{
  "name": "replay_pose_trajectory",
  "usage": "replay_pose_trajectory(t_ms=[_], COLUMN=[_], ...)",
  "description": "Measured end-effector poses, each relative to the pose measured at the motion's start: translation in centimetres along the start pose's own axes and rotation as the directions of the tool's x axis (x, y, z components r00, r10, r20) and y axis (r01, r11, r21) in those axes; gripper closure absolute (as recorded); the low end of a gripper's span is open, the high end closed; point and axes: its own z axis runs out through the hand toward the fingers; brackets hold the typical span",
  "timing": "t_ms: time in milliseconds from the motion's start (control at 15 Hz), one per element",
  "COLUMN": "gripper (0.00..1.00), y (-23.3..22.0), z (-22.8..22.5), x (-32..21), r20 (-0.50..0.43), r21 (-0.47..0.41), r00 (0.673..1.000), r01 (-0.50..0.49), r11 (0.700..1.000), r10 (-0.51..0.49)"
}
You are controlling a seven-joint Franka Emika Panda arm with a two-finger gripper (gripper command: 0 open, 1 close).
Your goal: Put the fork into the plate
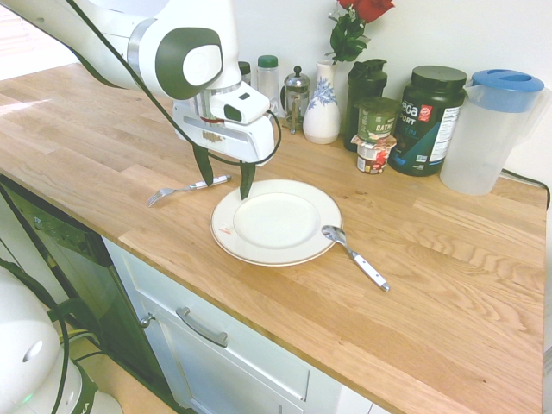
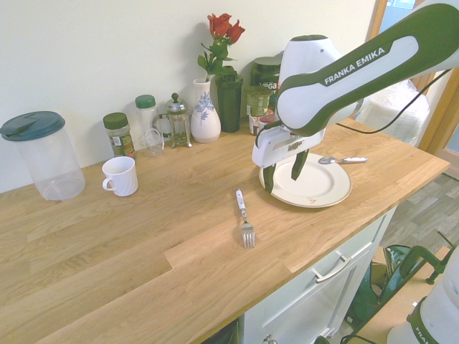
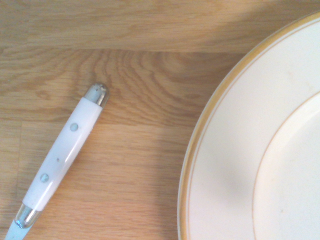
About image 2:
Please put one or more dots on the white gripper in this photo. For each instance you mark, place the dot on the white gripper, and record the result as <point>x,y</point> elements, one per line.
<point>276,147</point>

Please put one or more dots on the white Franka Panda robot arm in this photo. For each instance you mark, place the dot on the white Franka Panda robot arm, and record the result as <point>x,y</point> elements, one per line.
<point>340,89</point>

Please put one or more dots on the white plate with gold rim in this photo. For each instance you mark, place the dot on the white plate with gold rim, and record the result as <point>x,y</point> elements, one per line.
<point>322,182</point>

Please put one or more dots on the small tub with green lid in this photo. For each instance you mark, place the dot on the small tub with green lid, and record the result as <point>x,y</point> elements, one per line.
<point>257,100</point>

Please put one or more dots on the dark green shaker bottle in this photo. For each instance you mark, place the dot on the dark green shaker bottle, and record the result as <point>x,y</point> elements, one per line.
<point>229,104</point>

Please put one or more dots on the white vase with blue flowers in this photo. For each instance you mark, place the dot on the white vase with blue flowers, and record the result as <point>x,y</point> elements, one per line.
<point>204,122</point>

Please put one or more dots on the dark green Vega tub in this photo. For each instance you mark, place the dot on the dark green Vega tub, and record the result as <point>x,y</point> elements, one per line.
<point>264,73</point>

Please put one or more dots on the glass french press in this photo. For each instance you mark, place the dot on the glass french press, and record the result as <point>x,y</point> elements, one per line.
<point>178,123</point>

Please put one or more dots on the white kitchen cabinet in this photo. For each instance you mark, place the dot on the white kitchen cabinet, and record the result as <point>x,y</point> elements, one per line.
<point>305,297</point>

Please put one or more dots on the small clear plastic cup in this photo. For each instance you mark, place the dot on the small clear plastic cup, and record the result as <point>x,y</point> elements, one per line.
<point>155,143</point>

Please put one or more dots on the plastic wrapped white bundle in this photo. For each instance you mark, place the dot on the plastic wrapped white bundle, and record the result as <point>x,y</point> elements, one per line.
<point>401,107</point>

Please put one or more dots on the clear bottle with green lid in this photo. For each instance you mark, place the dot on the clear bottle with green lid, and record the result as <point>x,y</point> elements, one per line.
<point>146,111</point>

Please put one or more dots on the green metal clamp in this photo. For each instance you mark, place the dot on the green metal clamp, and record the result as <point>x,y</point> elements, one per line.
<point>412,258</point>

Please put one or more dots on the red roses bunch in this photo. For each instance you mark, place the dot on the red roses bunch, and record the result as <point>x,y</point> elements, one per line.
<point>224,28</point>

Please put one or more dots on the white ribbed mug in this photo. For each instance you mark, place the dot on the white ribbed mug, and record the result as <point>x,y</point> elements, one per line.
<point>122,177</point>

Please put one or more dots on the round metal cabinet knob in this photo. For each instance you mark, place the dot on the round metal cabinet knob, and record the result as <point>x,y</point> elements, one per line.
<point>269,338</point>

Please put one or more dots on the coffee jar with green lid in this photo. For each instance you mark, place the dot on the coffee jar with green lid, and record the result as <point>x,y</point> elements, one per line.
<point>120,138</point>

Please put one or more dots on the tan wooden robot board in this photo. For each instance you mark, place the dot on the tan wooden robot board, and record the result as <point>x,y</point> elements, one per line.
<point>394,304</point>

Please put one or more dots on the large clear container teal lid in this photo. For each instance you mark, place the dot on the large clear container teal lid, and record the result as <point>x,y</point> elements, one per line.
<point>46,157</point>

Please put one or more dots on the wooden door frame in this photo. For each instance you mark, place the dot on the wooden door frame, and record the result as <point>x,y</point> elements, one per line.
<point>441,118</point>

